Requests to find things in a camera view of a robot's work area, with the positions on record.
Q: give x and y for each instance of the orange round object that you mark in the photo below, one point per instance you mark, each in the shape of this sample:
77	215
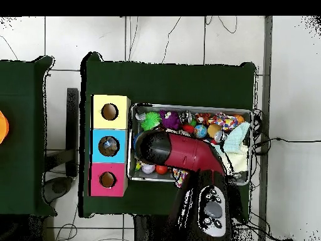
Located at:
3	128

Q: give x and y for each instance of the dark green tablecloth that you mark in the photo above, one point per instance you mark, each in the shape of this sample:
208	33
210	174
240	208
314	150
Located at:
175	82

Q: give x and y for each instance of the purple monster toy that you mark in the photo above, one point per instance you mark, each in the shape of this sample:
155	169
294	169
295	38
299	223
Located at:
170	121

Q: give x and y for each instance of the knotted polka dot cloth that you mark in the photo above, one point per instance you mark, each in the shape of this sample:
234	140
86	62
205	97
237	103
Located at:
180	177

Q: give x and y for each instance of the wooden box with three holes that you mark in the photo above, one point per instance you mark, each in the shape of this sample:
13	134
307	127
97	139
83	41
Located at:
120	155

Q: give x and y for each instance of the small red ball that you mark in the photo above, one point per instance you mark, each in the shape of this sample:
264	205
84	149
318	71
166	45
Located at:
161	170

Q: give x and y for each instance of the crumpled polka dot cloth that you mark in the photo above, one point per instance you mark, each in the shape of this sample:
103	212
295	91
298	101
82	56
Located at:
225	121

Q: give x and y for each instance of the cream waffle cloth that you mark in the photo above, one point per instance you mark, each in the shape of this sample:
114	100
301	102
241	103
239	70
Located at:
238	162

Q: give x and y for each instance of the green spiky rubber ball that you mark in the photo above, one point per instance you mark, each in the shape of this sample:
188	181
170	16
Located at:
151	121

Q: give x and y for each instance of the blue globe ball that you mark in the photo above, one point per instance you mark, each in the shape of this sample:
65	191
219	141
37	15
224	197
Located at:
200	131

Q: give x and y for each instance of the crushed silver can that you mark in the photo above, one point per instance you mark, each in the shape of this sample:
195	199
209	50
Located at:
220	136

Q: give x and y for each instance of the white baseball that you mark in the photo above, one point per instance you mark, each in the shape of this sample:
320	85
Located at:
148	169

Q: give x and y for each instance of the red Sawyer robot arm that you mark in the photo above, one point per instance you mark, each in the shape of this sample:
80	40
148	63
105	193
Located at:
188	153

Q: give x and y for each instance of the shallow clear mesh bin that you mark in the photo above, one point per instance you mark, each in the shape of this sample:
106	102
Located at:
200	108

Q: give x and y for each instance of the neighbouring green covered table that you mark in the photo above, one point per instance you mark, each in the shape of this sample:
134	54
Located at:
20	150

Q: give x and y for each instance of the mint green waffle cloth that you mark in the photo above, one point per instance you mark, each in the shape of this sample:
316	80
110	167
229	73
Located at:
237	138

